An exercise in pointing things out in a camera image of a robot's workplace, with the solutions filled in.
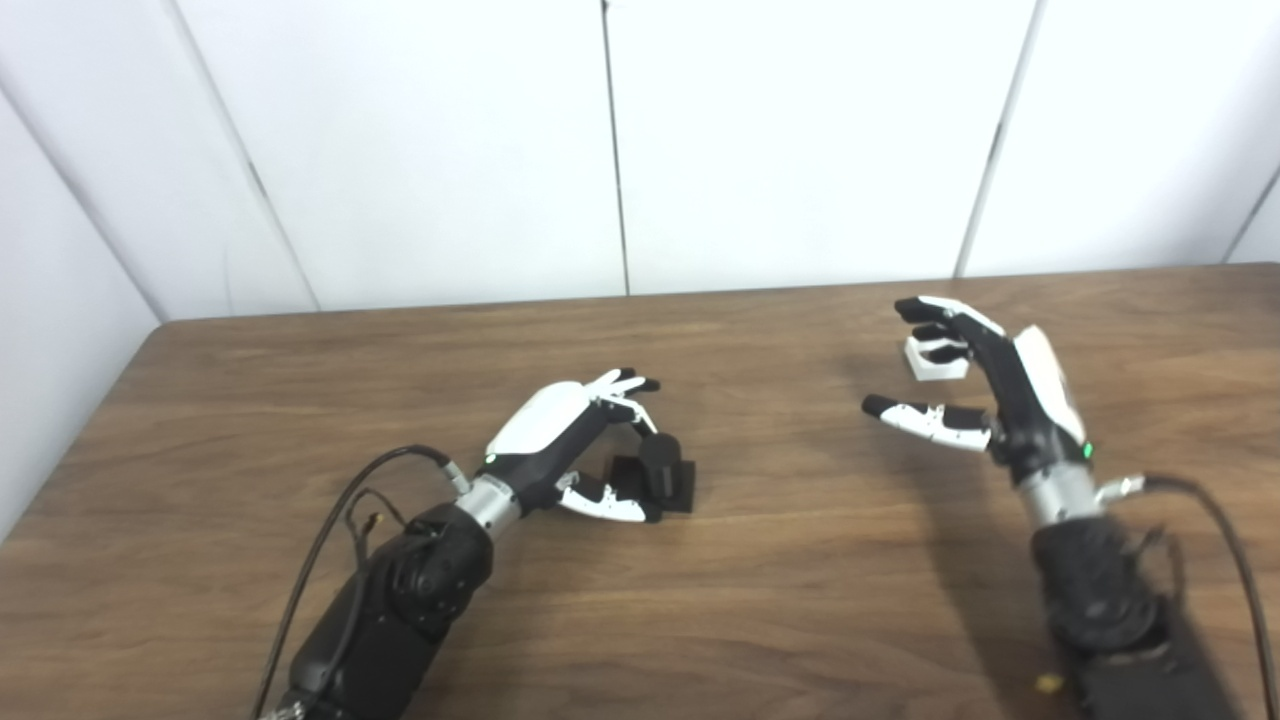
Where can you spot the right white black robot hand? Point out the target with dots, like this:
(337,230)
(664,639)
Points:
(1030,410)

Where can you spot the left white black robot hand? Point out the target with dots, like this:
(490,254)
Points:
(545,425)

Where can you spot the white square piece with hole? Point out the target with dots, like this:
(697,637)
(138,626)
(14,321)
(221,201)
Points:
(935,370)

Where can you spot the black peg with square base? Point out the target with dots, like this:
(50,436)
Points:
(662,470)

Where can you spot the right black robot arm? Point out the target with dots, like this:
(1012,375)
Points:
(1110,600)

